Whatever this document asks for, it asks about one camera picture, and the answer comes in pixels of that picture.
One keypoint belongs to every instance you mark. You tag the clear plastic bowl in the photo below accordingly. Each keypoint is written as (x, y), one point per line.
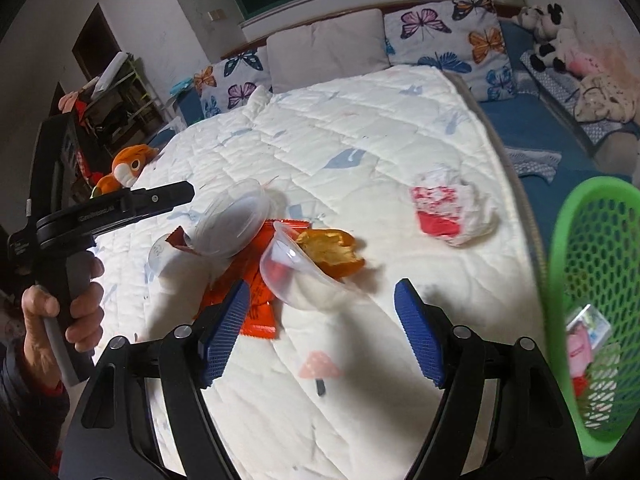
(300, 285)
(230, 225)

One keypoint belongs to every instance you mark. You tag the blue white patterned cloth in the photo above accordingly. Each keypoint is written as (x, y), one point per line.
(535, 162)

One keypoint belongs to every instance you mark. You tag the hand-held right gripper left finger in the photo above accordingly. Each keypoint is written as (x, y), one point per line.
(225, 330)

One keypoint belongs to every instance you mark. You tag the beige pillow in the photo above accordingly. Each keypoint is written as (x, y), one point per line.
(325, 50)

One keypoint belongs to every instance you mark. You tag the pink snack packet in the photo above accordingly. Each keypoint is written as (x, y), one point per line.
(580, 350)

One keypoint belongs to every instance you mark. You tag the red white wrapper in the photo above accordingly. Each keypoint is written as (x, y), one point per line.
(440, 200)

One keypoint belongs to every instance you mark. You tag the white quilted bed pad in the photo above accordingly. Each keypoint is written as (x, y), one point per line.
(350, 125)

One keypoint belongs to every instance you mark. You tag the small butterfly print pillow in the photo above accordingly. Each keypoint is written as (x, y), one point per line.
(235, 80)

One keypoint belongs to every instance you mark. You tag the blue patterned blanket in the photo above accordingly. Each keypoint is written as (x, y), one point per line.
(542, 80)

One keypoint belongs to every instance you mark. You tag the orange fruit peel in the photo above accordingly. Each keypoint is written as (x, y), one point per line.
(330, 250)

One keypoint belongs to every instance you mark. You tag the dark wooden headboard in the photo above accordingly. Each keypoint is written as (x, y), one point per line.
(506, 8)

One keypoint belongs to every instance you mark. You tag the large butterfly print pillow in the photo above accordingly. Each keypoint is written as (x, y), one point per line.
(440, 35)

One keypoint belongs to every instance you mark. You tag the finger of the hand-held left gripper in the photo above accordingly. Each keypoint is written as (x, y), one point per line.
(160, 197)

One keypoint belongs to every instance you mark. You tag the clear plastic lid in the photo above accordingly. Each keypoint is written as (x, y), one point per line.
(161, 257)

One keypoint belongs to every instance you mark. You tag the beige spotted cloth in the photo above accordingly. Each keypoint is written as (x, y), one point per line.
(605, 97)

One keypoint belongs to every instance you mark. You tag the black white cow plush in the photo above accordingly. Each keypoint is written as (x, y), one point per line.
(550, 35)

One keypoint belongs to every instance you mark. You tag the person's left forearm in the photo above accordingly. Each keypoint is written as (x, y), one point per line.
(25, 410)

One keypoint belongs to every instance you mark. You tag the orange red snack packet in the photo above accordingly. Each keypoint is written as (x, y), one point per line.
(257, 305)

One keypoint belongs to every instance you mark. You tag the orange plush toy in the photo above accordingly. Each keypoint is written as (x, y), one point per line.
(132, 160)

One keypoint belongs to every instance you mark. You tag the person's left hand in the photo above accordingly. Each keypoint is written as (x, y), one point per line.
(87, 285)

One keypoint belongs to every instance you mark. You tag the white blue milk carton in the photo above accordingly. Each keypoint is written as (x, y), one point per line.
(595, 321)

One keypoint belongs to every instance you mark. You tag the blue bed sheet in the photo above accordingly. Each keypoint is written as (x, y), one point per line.
(530, 125)

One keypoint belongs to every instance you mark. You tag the wall socket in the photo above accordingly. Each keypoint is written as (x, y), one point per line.
(216, 15)

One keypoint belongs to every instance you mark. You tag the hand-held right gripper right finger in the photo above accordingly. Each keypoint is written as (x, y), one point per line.
(417, 330)

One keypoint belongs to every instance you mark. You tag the green plastic basket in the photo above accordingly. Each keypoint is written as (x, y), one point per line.
(562, 240)

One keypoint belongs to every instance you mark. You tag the pink plush toy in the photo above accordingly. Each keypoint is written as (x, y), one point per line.
(589, 64)

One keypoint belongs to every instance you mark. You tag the hanging pink red clothes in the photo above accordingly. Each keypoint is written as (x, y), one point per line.
(70, 102)

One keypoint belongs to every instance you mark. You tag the metal shelf rack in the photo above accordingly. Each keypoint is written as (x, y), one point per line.
(135, 105)

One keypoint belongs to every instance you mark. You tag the dark doorway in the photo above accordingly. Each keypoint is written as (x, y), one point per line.
(97, 40)

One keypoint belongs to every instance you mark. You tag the white rolled paper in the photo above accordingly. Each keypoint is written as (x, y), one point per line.
(110, 72)

